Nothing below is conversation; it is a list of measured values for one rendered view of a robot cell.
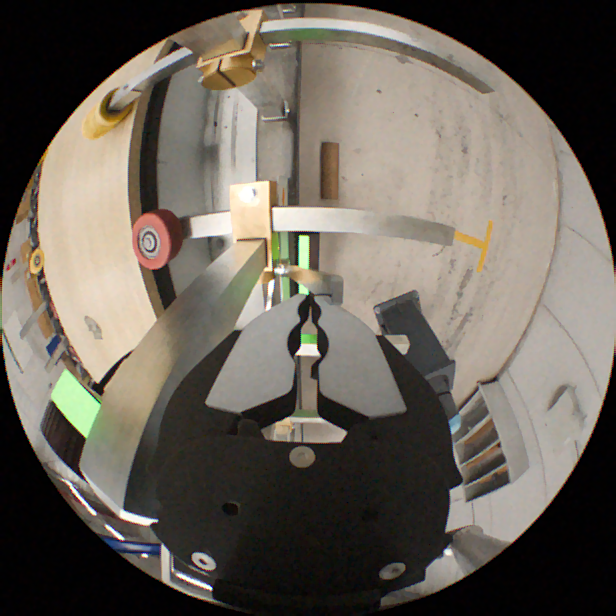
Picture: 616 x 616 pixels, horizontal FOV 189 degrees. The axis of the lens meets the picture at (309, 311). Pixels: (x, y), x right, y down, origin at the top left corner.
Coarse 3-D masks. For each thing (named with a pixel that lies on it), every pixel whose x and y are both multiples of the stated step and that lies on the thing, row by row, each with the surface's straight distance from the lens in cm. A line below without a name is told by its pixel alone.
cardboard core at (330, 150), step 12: (324, 144) 108; (336, 144) 108; (324, 156) 106; (336, 156) 106; (324, 168) 105; (336, 168) 106; (324, 180) 105; (336, 180) 106; (324, 192) 105; (336, 192) 106
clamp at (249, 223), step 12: (264, 192) 25; (276, 192) 30; (240, 204) 26; (252, 204) 26; (264, 204) 25; (276, 204) 30; (240, 216) 26; (252, 216) 26; (264, 216) 26; (240, 228) 27; (252, 228) 26; (264, 228) 26; (240, 240) 27; (276, 240) 30; (276, 252) 30; (264, 276) 28
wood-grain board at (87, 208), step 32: (128, 64) 59; (96, 96) 64; (64, 128) 86; (128, 128) 38; (64, 160) 68; (96, 160) 45; (128, 160) 35; (64, 192) 62; (96, 192) 42; (128, 192) 34; (64, 224) 61; (96, 224) 42; (128, 224) 34; (64, 256) 64; (96, 256) 45; (128, 256) 35; (64, 288) 74; (96, 288) 49; (128, 288) 39; (64, 320) 94; (96, 320) 58; (128, 320) 44; (96, 352) 76
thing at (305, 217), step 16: (272, 208) 26; (288, 208) 26; (304, 208) 26; (320, 208) 26; (336, 208) 26; (352, 208) 28; (192, 224) 31; (208, 224) 29; (224, 224) 28; (272, 224) 27; (288, 224) 26; (304, 224) 26; (320, 224) 26; (336, 224) 26; (352, 224) 26; (368, 224) 27; (384, 224) 27; (400, 224) 28; (416, 224) 29; (432, 224) 30; (432, 240) 31; (448, 240) 32
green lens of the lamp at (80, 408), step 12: (60, 384) 13; (72, 384) 12; (60, 396) 13; (72, 396) 12; (84, 396) 12; (60, 408) 12; (72, 408) 12; (84, 408) 12; (96, 408) 12; (72, 420) 12; (84, 420) 12; (84, 432) 12
